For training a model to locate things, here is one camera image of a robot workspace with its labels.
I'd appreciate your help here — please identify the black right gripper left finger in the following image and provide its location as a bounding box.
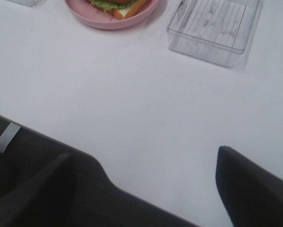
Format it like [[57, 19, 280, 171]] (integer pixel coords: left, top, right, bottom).
[[0, 154, 75, 227]]

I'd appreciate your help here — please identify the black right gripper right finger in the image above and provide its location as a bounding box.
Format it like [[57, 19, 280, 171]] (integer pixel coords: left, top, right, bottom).
[[215, 146, 283, 227]]

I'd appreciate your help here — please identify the bread slice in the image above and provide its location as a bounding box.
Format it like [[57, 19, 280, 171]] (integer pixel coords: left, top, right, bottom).
[[112, 0, 147, 20]]

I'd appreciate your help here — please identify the green lettuce leaf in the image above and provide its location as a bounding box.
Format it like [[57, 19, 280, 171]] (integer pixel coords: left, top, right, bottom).
[[89, 0, 134, 13]]

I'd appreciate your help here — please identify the white tape strip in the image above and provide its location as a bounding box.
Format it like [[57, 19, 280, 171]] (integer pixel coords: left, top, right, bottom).
[[0, 122, 21, 153]]

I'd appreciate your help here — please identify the right clear plastic tray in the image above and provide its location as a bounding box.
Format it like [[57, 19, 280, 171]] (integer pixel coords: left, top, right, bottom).
[[167, 0, 263, 68]]

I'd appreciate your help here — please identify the clear plastic tray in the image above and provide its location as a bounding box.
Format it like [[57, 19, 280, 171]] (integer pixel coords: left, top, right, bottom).
[[9, 0, 44, 7], [167, 0, 263, 68]]

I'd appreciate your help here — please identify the pink round plate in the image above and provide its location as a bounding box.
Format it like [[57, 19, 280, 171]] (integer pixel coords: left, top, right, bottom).
[[65, 0, 160, 30]]

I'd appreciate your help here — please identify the left clear plastic tray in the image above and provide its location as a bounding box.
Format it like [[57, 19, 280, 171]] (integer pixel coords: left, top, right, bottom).
[[9, 0, 44, 7]]

